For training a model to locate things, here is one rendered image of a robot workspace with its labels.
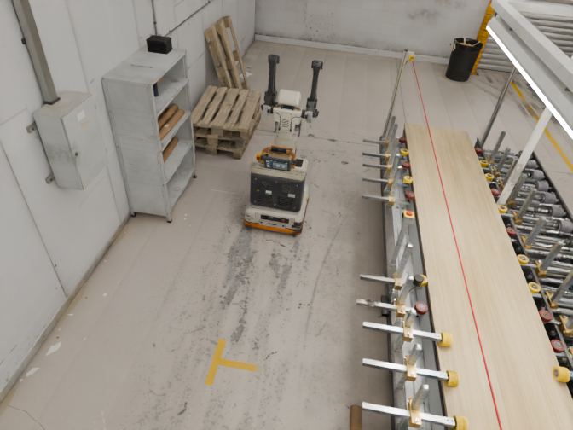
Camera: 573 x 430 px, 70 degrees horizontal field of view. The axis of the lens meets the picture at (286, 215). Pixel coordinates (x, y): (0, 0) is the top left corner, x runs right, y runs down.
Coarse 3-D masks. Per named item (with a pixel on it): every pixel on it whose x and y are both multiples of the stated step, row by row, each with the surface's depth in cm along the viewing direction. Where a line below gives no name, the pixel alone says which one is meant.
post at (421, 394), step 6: (420, 390) 199; (426, 390) 197; (414, 396) 207; (420, 396) 200; (426, 396) 199; (414, 402) 206; (420, 402) 204; (414, 408) 208; (402, 420) 221; (402, 426) 222
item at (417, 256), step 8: (408, 160) 420; (408, 208) 384; (416, 216) 351; (408, 224) 374; (416, 224) 346; (416, 232) 342; (416, 240) 338; (416, 248) 334; (416, 256) 330; (416, 264) 326; (416, 272) 323; (424, 272) 302; (424, 288) 295; (424, 296) 292; (424, 320) 284; (424, 328) 281; (432, 328) 264; (424, 344) 276; (432, 344) 258; (424, 352) 273; (432, 352) 256; (424, 360) 270; (432, 360) 254; (432, 368) 252; (432, 384) 247; (440, 384) 235; (432, 392) 245; (440, 392) 233; (432, 400) 243; (440, 400) 231; (432, 408) 241; (440, 408) 229; (432, 424) 237
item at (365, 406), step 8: (368, 408) 208; (376, 408) 209; (384, 408) 209; (392, 408) 209; (400, 416) 208; (408, 416) 207; (424, 416) 207; (432, 416) 207; (440, 416) 208; (440, 424) 207; (448, 424) 205
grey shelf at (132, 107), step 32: (128, 64) 375; (160, 64) 380; (128, 96) 356; (160, 96) 395; (128, 128) 377; (192, 128) 468; (128, 160) 401; (160, 160) 395; (128, 192) 427; (160, 192) 420
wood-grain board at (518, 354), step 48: (432, 192) 368; (480, 192) 374; (432, 240) 319; (480, 240) 323; (432, 288) 281; (480, 288) 284; (528, 288) 287; (480, 336) 254; (528, 336) 256; (480, 384) 229; (528, 384) 232
